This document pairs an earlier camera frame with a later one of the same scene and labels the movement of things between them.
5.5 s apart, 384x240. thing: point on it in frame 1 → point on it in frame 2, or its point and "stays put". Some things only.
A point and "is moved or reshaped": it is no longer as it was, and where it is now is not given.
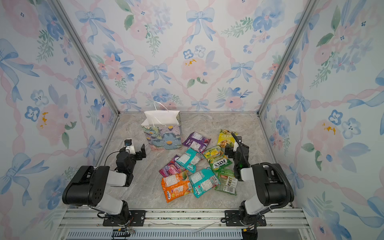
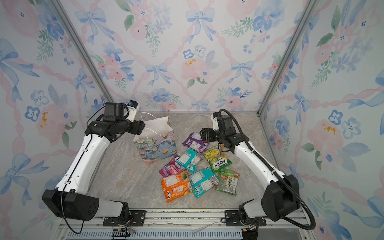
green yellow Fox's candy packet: (216, 158) stays put
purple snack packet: (197, 142) stays put
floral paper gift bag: (163, 129) is moved or reshaped
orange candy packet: (176, 185) stays put
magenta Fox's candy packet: (172, 167) stays put
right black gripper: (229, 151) → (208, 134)
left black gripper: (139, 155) → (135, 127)
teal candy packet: (202, 181) stays put
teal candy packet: (189, 160) stays put
